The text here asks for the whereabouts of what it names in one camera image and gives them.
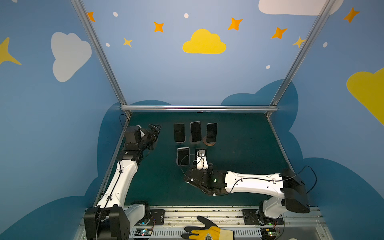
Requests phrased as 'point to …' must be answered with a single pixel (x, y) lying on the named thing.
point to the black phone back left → (179, 132)
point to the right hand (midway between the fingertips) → (197, 164)
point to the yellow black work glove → (210, 231)
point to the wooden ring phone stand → (209, 144)
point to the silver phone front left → (183, 156)
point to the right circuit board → (269, 233)
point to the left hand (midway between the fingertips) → (162, 130)
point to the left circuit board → (143, 232)
